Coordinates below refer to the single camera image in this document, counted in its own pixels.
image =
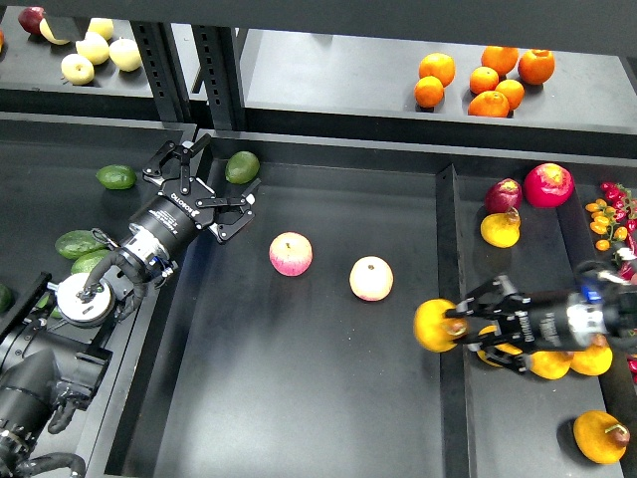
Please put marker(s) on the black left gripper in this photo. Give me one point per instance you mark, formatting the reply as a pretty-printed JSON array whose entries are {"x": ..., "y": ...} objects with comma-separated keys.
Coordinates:
[{"x": 184, "y": 204}]

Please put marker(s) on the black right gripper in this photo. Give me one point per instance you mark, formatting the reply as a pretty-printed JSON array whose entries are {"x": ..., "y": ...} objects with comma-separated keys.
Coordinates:
[{"x": 559, "y": 321}]

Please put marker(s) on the yellow pear behind arm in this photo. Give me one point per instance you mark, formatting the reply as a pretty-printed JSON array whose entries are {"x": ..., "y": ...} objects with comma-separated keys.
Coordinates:
[{"x": 594, "y": 361}]

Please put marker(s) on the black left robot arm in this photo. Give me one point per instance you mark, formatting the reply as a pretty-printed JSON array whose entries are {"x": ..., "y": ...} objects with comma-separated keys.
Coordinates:
[{"x": 53, "y": 341}]

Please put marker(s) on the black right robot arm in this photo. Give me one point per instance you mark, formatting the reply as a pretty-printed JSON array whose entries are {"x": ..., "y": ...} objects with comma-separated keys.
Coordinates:
[{"x": 596, "y": 281}]

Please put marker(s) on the yellow pear with long stem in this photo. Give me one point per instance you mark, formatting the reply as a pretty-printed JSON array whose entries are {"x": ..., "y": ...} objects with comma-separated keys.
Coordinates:
[{"x": 501, "y": 354}]

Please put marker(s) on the green avocado at tray corner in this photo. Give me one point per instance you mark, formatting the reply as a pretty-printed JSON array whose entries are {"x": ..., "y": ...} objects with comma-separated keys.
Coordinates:
[{"x": 242, "y": 167}]

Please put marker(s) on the yellow pear middle right tray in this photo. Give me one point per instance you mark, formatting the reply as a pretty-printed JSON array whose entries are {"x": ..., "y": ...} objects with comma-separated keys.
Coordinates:
[{"x": 550, "y": 365}]

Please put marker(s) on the yellow pear tray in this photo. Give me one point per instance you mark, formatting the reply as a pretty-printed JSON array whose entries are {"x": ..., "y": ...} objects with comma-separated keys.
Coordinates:
[
  {"x": 550, "y": 365},
  {"x": 502, "y": 230}
]

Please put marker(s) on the green avocado left tray top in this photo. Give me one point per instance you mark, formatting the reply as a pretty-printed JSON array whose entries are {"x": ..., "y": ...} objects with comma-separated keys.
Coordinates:
[{"x": 116, "y": 177}]

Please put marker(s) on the yellow pear upper right tray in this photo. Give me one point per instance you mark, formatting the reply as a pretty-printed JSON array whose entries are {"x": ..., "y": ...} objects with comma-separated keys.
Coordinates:
[{"x": 502, "y": 230}]

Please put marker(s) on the green avocado middle cluster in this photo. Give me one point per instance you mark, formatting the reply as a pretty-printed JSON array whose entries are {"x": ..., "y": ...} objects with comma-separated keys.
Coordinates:
[{"x": 88, "y": 261}]

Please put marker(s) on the dark green avocado upper cluster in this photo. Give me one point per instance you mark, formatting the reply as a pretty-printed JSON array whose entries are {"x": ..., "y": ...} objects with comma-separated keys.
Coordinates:
[{"x": 77, "y": 243}]

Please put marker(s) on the green avocado lower cluster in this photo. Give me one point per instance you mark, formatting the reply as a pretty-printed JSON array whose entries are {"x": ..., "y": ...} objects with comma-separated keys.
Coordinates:
[{"x": 48, "y": 303}]

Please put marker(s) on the dark avocado at left edge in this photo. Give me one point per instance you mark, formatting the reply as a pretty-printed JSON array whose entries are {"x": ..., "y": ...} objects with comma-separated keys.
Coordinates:
[{"x": 6, "y": 298}]

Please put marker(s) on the pink red apple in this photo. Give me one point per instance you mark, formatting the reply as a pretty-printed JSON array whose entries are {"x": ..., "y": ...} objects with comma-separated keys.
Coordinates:
[{"x": 291, "y": 253}]

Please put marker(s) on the black right tray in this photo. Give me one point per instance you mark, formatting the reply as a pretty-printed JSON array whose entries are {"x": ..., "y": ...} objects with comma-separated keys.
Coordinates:
[{"x": 498, "y": 423}]

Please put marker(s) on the black tray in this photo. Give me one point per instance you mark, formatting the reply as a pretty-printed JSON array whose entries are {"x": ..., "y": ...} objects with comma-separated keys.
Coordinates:
[
  {"x": 48, "y": 187},
  {"x": 263, "y": 375},
  {"x": 498, "y": 423}
]

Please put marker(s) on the dark red apple right tray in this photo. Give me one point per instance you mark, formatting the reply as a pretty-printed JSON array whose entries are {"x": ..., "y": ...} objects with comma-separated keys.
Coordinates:
[{"x": 503, "y": 196}]

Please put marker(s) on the pale yellow pink apple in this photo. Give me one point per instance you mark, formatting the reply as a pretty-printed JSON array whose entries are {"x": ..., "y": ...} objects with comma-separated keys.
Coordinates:
[{"x": 371, "y": 279}]

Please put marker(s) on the red chili pepper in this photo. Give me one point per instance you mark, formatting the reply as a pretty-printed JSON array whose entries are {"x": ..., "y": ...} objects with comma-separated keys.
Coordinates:
[{"x": 626, "y": 255}]

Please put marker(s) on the bright red apple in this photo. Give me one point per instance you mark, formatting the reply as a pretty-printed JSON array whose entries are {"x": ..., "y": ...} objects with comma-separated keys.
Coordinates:
[{"x": 548, "y": 185}]

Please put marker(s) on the black left tray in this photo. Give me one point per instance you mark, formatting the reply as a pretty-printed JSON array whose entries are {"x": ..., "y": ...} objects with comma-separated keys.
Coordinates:
[{"x": 48, "y": 187}]

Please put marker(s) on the pale yellow apple right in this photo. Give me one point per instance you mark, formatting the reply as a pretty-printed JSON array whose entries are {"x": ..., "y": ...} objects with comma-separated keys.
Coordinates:
[{"x": 125, "y": 55}]

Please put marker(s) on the red and orange cherry tomatoes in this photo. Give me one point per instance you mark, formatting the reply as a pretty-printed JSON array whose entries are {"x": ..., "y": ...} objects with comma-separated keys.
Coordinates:
[{"x": 613, "y": 217}]

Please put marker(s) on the black centre tray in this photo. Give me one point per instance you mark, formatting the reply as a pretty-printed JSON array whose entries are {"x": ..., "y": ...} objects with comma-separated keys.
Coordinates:
[{"x": 263, "y": 375}]

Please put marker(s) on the pale yellow apple front left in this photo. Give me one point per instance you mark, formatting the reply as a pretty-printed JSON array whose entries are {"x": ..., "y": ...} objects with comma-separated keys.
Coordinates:
[{"x": 77, "y": 69}]

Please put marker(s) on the pale yellow apple centre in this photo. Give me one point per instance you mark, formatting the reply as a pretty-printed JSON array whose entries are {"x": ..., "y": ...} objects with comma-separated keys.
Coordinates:
[{"x": 93, "y": 47}]

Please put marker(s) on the pale yellow apple back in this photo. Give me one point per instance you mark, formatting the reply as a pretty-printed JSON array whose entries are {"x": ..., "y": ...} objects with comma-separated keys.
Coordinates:
[{"x": 102, "y": 26}]

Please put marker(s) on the orange bottom front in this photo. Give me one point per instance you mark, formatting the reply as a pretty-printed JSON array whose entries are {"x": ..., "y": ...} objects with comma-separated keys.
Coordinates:
[{"x": 490, "y": 104}]

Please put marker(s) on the pale yellow apple half hidden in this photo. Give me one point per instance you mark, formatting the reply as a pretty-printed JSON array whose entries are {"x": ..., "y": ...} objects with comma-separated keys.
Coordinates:
[{"x": 48, "y": 34}]

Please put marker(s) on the small orange right centre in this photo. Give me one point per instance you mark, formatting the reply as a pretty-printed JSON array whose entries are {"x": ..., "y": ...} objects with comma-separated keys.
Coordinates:
[{"x": 513, "y": 90}]

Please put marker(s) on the small orange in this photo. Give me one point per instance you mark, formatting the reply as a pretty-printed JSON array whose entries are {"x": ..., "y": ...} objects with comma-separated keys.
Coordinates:
[
  {"x": 483, "y": 79},
  {"x": 513, "y": 90}
]

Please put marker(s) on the orange lower left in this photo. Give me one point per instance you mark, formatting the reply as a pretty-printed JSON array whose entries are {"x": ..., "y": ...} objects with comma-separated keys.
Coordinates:
[{"x": 428, "y": 92}]

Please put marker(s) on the dark red apple on shelf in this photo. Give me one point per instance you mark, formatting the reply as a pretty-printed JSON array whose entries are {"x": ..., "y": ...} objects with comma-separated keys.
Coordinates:
[{"x": 30, "y": 19}]

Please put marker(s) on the orange top left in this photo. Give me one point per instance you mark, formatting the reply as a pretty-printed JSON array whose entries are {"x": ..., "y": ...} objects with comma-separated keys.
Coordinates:
[{"x": 440, "y": 66}]

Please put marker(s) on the black perforated shelf post right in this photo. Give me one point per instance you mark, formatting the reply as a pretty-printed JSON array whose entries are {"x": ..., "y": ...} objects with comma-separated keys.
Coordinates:
[{"x": 218, "y": 52}]

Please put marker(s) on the black perforated shelf post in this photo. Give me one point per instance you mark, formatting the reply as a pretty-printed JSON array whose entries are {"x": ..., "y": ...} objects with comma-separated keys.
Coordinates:
[
  {"x": 157, "y": 48},
  {"x": 218, "y": 52}
]

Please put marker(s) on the black perforated shelf post left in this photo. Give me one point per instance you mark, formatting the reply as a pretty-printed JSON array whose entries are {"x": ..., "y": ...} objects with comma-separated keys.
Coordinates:
[{"x": 157, "y": 48}]

